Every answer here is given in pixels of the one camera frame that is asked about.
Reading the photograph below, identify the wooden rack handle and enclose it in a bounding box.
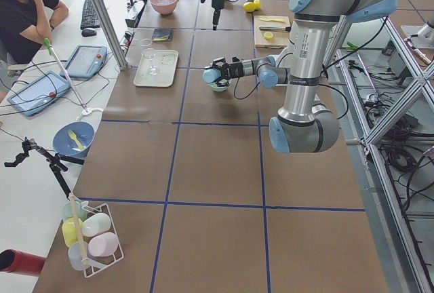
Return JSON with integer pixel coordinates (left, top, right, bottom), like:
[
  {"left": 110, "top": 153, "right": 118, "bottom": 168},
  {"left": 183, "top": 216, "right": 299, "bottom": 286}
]
[{"left": 68, "top": 193, "right": 89, "bottom": 265}]

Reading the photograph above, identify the clear wine glass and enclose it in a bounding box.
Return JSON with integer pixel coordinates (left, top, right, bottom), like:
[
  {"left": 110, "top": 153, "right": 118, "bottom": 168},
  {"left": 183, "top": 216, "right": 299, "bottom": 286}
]
[{"left": 142, "top": 47, "right": 159, "bottom": 75}]

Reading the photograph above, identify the pink cup in rack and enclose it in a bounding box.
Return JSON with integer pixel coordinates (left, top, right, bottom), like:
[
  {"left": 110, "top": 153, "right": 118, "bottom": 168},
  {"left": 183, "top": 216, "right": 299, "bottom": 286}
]
[{"left": 88, "top": 232, "right": 119, "bottom": 257}]

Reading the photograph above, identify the white cup in rack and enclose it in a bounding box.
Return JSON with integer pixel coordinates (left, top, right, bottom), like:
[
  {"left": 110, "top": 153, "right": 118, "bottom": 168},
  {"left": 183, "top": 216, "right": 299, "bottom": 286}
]
[{"left": 81, "top": 212, "right": 111, "bottom": 237}]

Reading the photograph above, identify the steel muddler black cap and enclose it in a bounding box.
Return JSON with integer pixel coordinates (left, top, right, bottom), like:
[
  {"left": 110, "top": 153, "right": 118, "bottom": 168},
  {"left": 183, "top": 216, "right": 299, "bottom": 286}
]
[{"left": 259, "top": 26, "right": 292, "bottom": 33}]

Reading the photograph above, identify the blue teach pendant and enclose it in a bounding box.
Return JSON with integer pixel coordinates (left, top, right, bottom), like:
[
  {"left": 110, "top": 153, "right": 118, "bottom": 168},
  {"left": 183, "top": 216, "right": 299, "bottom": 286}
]
[
  {"left": 64, "top": 45, "right": 108, "bottom": 79},
  {"left": 7, "top": 71, "right": 71, "bottom": 117}
]

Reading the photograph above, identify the yellow lemon front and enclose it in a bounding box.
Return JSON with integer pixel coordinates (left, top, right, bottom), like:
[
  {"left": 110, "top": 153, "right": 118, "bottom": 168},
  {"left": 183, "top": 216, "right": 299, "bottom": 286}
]
[{"left": 243, "top": 1, "right": 256, "bottom": 13}]

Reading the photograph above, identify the blue teach pendant far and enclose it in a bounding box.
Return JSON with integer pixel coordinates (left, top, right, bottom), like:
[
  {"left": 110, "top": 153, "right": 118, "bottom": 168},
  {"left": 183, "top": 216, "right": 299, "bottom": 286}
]
[{"left": 64, "top": 45, "right": 108, "bottom": 79}]

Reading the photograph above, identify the black keyboard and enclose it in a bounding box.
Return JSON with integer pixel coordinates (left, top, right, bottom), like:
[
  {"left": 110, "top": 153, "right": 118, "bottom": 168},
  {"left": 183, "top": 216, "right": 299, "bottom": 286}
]
[{"left": 80, "top": 0, "right": 100, "bottom": 30}]

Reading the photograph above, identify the cream bear tray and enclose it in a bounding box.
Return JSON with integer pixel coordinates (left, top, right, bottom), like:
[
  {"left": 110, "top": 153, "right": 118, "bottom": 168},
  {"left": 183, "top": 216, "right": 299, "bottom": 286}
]
[{"left": 133, "top": 48, "right": 178, "bottom": 87}]

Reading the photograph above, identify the black tripod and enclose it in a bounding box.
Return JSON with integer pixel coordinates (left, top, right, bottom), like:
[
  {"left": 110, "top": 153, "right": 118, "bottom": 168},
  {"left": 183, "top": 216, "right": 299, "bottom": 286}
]
[{"left": 3, "top": 137, "right": 85, "bottom": 199}]

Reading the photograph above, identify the white wire cup rack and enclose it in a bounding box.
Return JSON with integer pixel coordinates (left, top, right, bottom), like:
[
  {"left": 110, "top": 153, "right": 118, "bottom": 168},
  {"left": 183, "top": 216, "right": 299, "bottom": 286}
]
[{"left": 68, "top": 195, "right": 124, "bottom": 278}]

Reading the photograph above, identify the lemon half slice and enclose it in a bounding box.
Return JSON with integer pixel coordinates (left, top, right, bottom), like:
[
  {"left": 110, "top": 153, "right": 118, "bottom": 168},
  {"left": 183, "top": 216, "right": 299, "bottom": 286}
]
[{"left": 263, "top": 31, "right": 274, "bottom": 41}]

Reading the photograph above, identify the aluminium frame post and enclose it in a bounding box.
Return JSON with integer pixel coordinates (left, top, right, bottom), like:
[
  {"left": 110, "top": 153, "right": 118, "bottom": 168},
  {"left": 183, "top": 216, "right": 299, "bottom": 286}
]
[{"left": 91, "top": 0, "right": 128, "bottom": 71}]

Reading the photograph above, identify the red cylinder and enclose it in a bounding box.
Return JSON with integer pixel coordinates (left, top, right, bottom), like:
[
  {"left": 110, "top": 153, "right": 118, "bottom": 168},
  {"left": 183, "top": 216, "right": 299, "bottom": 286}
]
[{"left": 1, "top": 249, "right": 45, "bottom": 277}]

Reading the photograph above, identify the green bowl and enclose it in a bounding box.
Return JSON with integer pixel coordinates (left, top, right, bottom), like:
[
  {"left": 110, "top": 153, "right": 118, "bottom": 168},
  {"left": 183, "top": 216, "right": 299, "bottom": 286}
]
[{"left": 208, "top": 81, "right": 231, "bottom": 92}]

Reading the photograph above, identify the black mouse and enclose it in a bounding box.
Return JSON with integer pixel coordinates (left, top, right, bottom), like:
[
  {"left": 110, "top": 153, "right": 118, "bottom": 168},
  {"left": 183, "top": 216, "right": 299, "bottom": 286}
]
[{"left": 81, "top": 28, "right": 97, "bottom": 37}]

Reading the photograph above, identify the light blue cup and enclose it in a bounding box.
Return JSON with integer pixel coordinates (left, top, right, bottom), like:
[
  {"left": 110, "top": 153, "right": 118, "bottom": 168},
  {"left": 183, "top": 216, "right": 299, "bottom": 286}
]
[{"left": 203, "top": 68, "right": 220, "bottom": 84}]

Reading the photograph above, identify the pink bowl of ice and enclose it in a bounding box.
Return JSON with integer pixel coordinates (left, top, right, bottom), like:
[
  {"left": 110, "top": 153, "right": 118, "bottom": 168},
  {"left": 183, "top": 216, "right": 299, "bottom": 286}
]
[{"left": 149, "top": 0, "right": 179, "bottom": 15}]

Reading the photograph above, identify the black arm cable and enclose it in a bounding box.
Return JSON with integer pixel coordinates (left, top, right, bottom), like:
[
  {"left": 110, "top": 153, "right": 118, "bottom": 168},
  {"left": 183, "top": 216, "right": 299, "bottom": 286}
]
[{"left": 232, "top": 77, "right": 262, "bottom": 100}]

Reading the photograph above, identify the seated man black shirt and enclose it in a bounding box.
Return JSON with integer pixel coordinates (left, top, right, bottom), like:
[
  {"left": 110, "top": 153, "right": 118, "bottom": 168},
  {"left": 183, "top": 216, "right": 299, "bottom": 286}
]
[{"left": 1, "top": 0, "right": 68, "bottom": 66}]

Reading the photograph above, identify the blue bowl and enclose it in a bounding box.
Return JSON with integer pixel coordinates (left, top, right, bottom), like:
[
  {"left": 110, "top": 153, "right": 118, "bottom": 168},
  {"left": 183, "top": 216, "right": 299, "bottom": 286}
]
[{"left": 52, "top": 121, "right": 95, "bottom": 159}]

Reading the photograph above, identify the clear blue cup in rack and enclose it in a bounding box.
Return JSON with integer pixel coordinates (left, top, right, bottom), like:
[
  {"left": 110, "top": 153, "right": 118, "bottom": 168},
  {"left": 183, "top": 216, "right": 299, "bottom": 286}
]
[{"left": 68, "top": 241, "right": 90, "bottom": 271}]

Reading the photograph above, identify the yellow cup in rack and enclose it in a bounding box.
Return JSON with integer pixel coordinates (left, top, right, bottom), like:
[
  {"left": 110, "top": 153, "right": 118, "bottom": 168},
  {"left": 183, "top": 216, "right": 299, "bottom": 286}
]
[{"left": 62, "top": 217, "right": 78, "bottom": 248}]

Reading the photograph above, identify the yellow plastic fork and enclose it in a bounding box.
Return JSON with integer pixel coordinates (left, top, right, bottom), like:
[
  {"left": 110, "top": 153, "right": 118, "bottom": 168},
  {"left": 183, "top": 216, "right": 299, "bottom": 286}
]
[{"left": 68, "top": 130, "right": 85, "bottom": 151}]

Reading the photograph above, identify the blue teach pendant near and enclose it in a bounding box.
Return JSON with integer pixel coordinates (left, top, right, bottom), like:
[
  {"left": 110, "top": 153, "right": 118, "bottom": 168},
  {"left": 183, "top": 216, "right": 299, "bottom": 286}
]
[{"left": 7, "top": 71, "right": 71, "bottom": 117}]

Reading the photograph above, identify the silver pole with clip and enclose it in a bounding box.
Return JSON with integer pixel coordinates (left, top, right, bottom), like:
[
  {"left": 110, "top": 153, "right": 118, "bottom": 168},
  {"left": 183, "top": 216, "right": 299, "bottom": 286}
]
[{"left": 43, "top": 38, "right": 104, "bottom": 121}]

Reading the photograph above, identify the yellow plastic knife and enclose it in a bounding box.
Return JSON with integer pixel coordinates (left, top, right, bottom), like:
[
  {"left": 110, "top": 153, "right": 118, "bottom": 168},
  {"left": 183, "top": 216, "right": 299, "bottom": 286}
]
[{"left": 258, "top": 17, "right": 287, "bottom": 23}]

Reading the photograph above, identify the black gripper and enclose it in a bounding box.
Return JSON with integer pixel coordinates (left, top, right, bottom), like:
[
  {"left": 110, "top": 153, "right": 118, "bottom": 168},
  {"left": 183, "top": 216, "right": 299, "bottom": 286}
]
[
  {"left": 212, "top": 57, "right": 243, "bottom": 83},
  {"left": 212, "top": 0, "right": 225, "bottom": 31}
]

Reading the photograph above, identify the grey yellow folded cloth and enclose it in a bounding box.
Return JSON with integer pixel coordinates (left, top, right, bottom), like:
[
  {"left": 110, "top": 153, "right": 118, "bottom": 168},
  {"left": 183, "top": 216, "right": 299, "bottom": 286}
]
[{"left": 151, "top": 28, "right": 174, "bottom": 42}]

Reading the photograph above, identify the wooden cutting board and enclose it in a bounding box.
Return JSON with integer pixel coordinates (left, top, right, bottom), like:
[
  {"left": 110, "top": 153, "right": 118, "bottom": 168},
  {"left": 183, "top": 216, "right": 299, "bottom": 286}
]
[{"left": 254, "top": 16, "right": 291, "bottom": 48}]

